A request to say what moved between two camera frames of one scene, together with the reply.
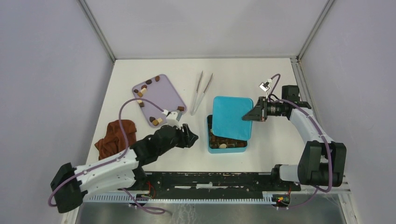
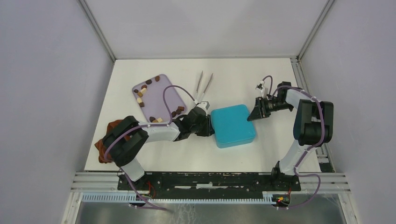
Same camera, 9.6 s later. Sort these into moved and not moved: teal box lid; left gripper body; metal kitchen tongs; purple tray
Moved: teal box lid; left gripper body
Not moved: metal kitchen tongs; purple tray
